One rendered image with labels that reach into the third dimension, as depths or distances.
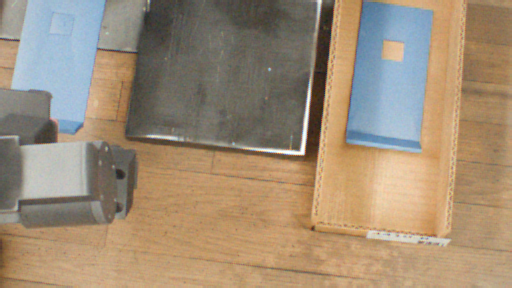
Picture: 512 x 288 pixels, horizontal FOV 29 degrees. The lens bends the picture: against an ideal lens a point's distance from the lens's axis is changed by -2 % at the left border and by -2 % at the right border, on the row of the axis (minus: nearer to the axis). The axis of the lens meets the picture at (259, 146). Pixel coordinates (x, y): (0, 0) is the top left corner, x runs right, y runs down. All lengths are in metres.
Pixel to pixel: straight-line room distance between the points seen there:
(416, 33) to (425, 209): 0.17
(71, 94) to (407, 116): 0.32
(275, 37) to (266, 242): 0.20
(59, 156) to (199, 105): 0.32
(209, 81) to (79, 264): 0.21
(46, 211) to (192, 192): 0.30
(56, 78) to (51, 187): 0.26
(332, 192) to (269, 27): 0.17
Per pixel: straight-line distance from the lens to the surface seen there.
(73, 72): 0.89
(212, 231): 0.93
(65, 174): 0.64
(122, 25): 1.00
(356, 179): 0.94
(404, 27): 0.99
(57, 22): 0.91
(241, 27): 0.97
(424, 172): 0.95
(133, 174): 0.74
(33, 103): 0.77
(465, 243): 0.95
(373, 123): 0.95
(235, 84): 0.95
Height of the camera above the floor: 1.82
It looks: 75 degrees down
